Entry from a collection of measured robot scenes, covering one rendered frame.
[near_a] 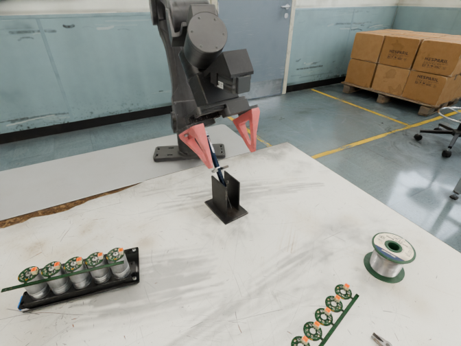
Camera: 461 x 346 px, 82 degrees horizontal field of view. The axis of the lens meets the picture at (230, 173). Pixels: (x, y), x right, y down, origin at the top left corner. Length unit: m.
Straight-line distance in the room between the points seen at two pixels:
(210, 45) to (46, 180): 0.54
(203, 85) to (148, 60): 2.59
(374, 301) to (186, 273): 0.29
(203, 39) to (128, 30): 2.56
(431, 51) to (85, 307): 3.58
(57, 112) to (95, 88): 0.41
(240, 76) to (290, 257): 0.31
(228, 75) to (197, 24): 0.08
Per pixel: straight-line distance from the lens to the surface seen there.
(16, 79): 3.01
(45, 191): 0.75
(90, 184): 0.73
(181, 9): 0.51
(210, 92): 0.45
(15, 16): 2.93
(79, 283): 0.47
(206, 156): 0.45
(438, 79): 3.64
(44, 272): 0.47
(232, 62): 0.41
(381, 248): 0.49
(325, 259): 0.51
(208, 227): 0.54
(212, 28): 0.43
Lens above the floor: 1.13
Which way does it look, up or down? 34 degrees down
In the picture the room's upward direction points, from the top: straight up
